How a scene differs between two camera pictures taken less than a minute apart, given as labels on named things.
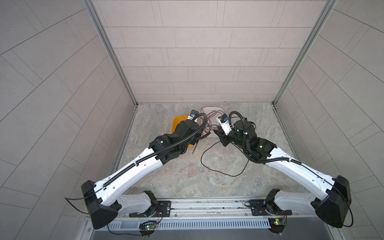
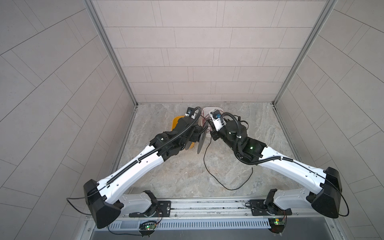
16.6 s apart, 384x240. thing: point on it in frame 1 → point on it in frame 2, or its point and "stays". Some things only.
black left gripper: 194,138 stays
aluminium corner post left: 93,10 stays
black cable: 230,175 → 203,154
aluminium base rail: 216,209 stays
